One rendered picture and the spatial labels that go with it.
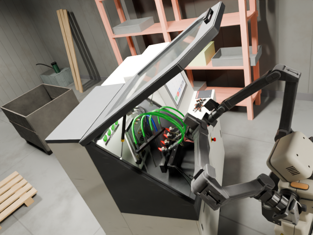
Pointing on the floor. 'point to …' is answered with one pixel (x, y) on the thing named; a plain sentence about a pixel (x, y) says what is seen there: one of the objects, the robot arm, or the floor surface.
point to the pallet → (24, 197)
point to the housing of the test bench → (69, 122)
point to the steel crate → (40, 112)
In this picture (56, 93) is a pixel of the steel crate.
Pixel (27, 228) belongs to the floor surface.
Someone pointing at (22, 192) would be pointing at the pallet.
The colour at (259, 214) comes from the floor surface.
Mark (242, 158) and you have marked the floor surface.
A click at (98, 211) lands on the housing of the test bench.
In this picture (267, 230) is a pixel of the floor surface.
